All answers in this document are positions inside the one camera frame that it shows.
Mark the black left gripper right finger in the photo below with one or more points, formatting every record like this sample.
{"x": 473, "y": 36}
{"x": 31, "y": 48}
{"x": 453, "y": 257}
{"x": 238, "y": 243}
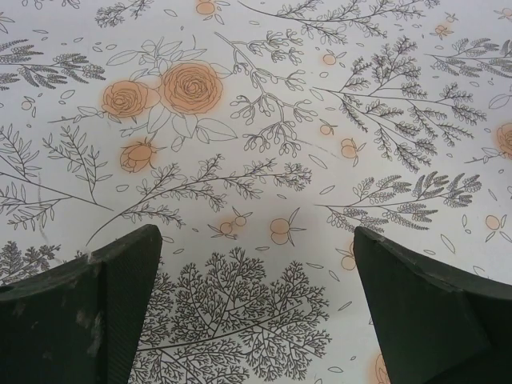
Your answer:
{"x": 432, "y": 320}

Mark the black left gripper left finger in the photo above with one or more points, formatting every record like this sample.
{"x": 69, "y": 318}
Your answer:
{"x": 60, "y": 320}

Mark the floral patterned table cover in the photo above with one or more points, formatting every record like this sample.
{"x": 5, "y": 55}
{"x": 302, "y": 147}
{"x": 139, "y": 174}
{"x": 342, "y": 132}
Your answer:
{"x": 256, "y": 120}

